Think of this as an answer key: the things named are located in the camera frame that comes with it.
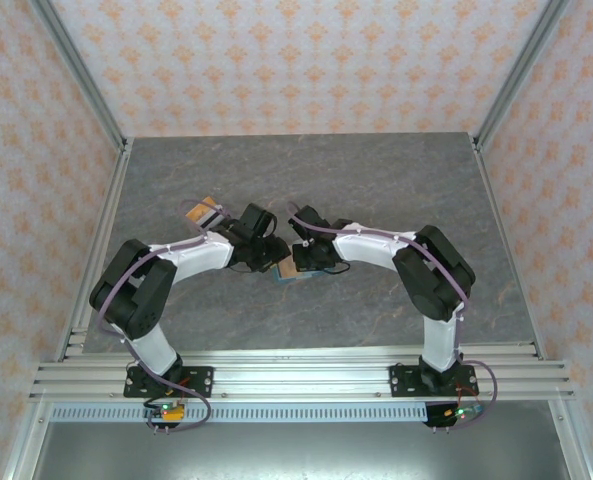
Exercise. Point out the tan card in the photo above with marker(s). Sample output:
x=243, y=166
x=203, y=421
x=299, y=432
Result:
x=287, y=269

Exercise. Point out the teal card holder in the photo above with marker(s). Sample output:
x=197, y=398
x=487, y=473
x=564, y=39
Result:
x=282, y=280

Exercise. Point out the silver mirror card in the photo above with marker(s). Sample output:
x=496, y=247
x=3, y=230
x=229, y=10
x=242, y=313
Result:
x=213, y=220

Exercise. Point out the orange card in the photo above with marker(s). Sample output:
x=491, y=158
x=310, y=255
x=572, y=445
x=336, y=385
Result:
x=198, y=214

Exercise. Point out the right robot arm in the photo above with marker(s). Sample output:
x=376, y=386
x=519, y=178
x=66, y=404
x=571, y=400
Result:
x=436, y=280

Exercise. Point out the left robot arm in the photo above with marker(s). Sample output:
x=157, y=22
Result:
x=131, y=295

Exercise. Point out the controller board with LEDs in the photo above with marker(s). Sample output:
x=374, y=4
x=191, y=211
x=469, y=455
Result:
x=168, y=412
x=456, y=414

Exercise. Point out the steel sheet panel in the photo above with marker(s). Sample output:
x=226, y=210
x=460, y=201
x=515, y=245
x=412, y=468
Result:
x=296, y=455

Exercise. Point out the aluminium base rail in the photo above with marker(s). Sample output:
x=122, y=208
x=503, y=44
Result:
x=301, y=380

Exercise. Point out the aluminium table side rail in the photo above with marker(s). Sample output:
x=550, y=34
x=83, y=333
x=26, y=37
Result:
x=113, y=190
x=495, y=200

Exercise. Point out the aluminium frame post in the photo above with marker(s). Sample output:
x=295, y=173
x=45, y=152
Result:
x=518, y=75
x=83, y=75

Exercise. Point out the aluminium frame leg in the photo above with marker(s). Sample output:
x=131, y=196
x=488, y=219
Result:
x=571, y=445
x=23, y=445

